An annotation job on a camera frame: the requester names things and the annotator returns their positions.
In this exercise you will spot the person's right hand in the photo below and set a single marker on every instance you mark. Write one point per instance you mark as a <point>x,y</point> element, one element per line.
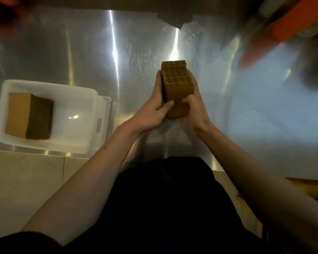
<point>198,116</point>

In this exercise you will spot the person's left hand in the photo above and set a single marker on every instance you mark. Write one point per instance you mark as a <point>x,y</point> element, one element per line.
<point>151,113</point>

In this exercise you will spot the gathered bundle brown paper pieces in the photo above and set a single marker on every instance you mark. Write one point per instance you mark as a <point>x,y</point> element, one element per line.
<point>178,87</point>

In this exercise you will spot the white plastic tray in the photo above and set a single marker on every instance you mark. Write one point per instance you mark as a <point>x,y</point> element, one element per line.
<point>74,129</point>

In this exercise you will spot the cardboard stack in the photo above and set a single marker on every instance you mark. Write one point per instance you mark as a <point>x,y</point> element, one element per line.
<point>17,115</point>

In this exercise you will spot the person's left forearm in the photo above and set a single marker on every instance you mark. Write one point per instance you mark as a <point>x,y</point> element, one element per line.
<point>90,182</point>

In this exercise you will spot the person's right forearm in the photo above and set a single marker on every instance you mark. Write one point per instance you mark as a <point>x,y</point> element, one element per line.
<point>254,182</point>

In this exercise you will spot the black printed shirt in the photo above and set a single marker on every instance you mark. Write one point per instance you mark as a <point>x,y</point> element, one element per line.
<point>169,203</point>

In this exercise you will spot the yellow stool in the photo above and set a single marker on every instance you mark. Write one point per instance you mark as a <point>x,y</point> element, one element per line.
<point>315,187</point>

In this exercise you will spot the orange box at right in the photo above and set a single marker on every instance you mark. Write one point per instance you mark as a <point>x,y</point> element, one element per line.
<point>299,18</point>

